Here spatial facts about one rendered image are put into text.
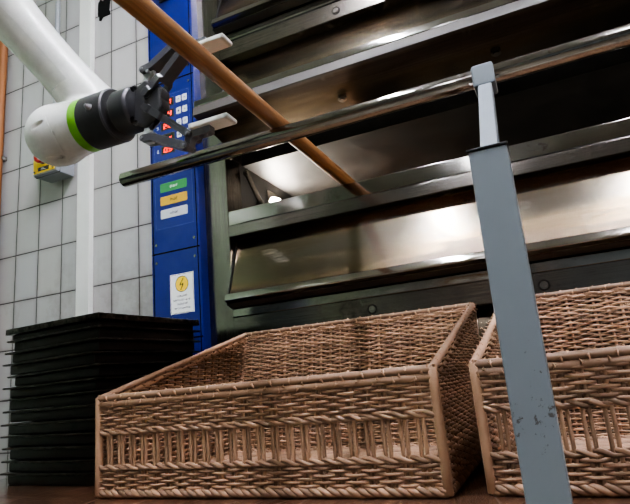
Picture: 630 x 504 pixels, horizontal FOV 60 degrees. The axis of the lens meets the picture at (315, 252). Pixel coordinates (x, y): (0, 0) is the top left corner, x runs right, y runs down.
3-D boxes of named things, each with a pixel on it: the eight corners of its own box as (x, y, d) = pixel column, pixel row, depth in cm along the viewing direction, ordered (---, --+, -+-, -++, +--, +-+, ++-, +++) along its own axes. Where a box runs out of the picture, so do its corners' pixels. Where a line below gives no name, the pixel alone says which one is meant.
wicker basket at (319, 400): (250, 451, 126) (243, 332, 133) (501, 442, 105) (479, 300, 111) (86, 500, 83) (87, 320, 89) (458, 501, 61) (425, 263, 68)
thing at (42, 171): (51, 184, 173) (52, 154, 175) (74, 177, 169) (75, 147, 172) (31, 177, 166) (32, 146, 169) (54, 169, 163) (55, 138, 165)
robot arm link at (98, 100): (69, 136, 88) (70, 85, 90) (121, 160, 98) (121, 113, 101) (97, 126, 86) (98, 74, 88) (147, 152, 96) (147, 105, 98)
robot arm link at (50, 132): (30, 181, 96) (-3, 121, 92) (75, 159, 107) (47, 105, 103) (90, 163, 91) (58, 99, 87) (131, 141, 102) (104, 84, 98)
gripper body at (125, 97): (136, 101, 96) (179, 86, 93) (136, 145, 94) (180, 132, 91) (104, 81, 89) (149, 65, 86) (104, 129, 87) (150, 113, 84)
